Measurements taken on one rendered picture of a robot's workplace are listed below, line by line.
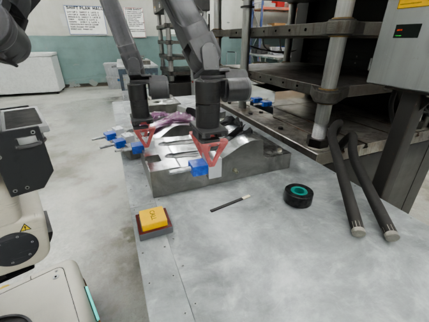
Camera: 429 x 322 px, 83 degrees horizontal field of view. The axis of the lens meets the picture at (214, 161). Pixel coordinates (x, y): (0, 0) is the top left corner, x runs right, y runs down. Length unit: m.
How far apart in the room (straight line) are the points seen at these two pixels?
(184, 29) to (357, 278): 0.61
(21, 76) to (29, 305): 6.50
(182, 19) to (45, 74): 6.83
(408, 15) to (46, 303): 1.68
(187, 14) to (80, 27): 7.43
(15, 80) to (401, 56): 7.28
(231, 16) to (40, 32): 5.21
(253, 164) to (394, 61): 0.61
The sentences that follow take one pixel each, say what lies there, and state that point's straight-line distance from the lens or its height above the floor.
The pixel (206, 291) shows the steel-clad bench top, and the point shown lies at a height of 0.80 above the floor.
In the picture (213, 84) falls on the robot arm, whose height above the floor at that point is 1.14.
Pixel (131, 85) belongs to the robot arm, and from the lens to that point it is 0.81.
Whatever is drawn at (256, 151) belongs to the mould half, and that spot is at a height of 0.89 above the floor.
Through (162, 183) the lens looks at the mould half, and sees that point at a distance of 0.74.
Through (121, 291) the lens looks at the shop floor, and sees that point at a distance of 1.58.
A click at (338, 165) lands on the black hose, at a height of 0.88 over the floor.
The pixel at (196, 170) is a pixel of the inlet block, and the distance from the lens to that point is 0.60.
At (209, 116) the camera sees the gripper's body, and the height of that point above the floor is 1.07.
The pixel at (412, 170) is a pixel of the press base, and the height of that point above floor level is 0.53.
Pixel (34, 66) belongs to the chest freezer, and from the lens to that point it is 7.35.
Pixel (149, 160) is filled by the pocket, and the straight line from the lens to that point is 0.82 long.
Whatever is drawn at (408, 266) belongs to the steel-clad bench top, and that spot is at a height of 0.80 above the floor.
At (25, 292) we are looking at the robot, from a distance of 1.40.
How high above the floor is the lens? 1.23
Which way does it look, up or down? 27 degrees down
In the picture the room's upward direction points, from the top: straight up
